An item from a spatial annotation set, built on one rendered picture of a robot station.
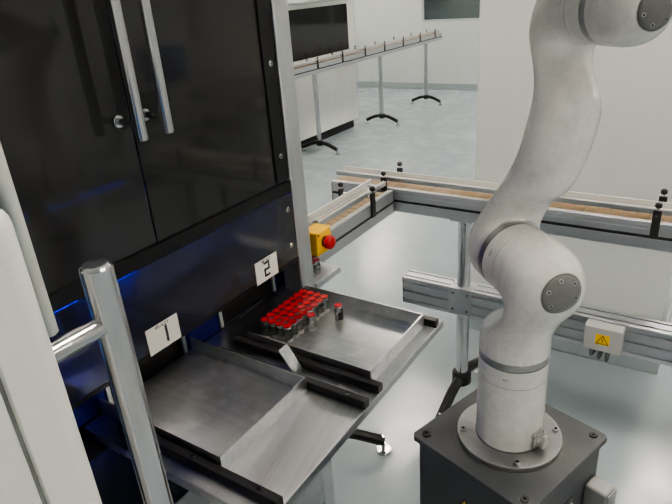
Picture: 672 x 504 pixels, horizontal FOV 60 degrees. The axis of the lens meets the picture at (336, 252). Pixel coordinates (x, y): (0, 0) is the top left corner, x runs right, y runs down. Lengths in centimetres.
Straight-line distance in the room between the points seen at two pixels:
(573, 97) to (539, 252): 22
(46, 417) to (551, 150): 73
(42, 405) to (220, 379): 92
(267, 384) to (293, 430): 16
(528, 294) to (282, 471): 53
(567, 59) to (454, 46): 887
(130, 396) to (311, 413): 74
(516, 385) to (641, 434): 161
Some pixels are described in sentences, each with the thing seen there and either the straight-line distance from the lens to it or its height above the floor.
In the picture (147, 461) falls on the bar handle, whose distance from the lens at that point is 56.
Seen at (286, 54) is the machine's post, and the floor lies 151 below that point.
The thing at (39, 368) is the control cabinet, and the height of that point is 144.
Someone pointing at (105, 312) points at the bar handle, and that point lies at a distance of 48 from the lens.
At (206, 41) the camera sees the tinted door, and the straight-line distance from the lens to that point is 130.
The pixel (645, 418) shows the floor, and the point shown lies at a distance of 273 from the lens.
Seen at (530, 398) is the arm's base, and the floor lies 99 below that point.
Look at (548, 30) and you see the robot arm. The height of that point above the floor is 157.
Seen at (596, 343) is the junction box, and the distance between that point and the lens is 221.
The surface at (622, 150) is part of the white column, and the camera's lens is 261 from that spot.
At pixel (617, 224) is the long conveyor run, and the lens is 204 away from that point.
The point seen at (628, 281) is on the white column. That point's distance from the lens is 280.
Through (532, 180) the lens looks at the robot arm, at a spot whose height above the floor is 137.
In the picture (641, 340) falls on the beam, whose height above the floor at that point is 50.
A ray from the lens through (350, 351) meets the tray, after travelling 138.
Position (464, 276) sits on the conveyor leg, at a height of 60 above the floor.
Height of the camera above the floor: 166
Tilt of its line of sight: 24 degrees down
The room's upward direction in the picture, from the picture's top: 4 degrees counter-clockwise
